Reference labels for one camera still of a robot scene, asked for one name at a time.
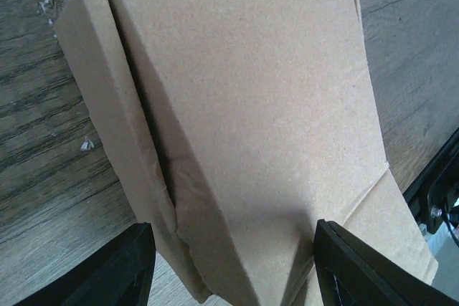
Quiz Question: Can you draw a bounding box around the brown cardboard box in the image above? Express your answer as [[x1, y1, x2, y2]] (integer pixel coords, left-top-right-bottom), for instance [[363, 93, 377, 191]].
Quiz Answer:
[[55, 0, 437, 305]]

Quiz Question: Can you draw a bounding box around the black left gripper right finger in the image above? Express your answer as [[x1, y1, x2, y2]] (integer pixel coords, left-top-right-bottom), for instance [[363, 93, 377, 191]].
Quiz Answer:
[[313, 219, 455, 305]]

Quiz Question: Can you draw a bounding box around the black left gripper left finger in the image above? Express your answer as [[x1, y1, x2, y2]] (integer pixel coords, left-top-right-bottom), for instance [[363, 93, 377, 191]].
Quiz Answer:
[[17, 223, 156, 305]]

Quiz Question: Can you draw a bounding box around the black front mounting rail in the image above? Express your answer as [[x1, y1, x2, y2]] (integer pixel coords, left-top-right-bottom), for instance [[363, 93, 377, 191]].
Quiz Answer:
[[404, 131, 458, 234]]

